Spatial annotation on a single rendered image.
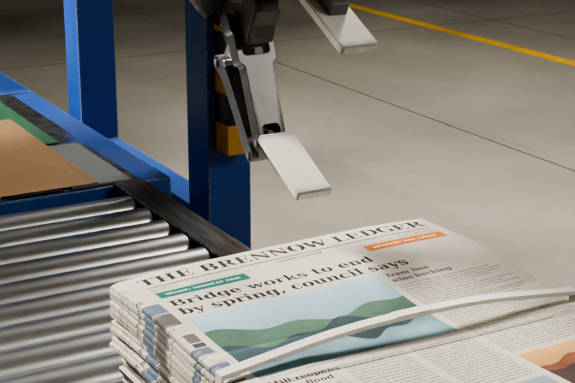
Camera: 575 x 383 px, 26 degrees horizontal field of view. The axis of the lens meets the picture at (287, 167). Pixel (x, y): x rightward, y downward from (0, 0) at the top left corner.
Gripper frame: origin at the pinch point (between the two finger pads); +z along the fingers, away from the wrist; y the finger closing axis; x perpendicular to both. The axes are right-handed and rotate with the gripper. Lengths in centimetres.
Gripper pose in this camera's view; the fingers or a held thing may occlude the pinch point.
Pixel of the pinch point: (328, 115)
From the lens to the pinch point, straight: 90.4
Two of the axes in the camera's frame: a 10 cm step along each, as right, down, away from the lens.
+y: -2.2, 7.4, 6.3
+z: 4.3, 6.5, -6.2
